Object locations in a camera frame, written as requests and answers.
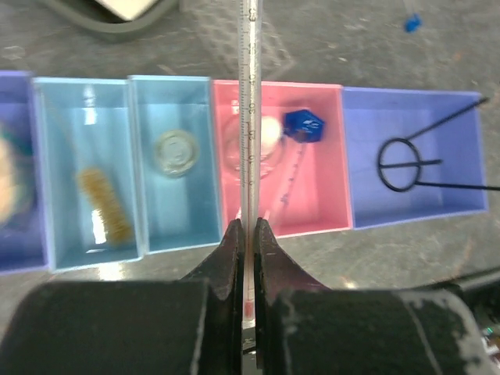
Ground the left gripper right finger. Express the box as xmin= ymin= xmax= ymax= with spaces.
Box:
xmin=253 ymin=218 xmax=329 ymax=374

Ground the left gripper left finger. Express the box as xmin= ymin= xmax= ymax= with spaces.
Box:
xmin=182 ymin=219 xmax=245 ymax=374

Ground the glass alcohol lamp white cap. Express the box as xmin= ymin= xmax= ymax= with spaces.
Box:
xmin=223 ymin=114 xmax=288 ymax=180

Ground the blue base graduated cylinder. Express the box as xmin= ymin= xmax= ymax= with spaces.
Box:
xmin=264 ymin=109 xmax=324 ymax=226

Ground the test tube brush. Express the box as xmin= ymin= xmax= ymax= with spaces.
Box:
xmin=77 ymin=167 xmax=133 ymax=245

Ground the small glass beaker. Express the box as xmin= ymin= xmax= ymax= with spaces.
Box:
xmin=154 ymin=130 xmax=200 ymax=178

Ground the black wire ring stand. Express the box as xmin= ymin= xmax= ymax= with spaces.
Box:
xmin=377 ymin=96 xmax=499 ymax=193

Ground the plastic bag of cotton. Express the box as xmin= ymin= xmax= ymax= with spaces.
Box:
xmin=1 ymin=121 xmax=36 ymax=228

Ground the pink bin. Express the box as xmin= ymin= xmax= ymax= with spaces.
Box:
xmin=210 ymin=79 xmax=355 ymax=238

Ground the large purple bin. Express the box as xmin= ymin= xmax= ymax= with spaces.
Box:
xmin=342 ymin=87 xmax=488 ymax=229

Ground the light blue bin right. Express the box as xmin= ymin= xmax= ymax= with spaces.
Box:
xmin=129 ymin=75 xmax=223 ymax=253

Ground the small purple bin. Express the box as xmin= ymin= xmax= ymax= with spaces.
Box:
xmin=1 ymin=70 xmax=48 ymax=274

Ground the blue capped test tube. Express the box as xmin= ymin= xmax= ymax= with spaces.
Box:
xmin=403 ymin=0 xmax=422 ymax=34

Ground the white square board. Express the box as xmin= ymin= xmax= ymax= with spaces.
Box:
xmin=96 ymin=0 xmax=158 ymax=21

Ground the dark grey tray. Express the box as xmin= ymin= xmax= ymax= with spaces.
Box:
xmin=38 ymin=1 xmax=180 ymax=43

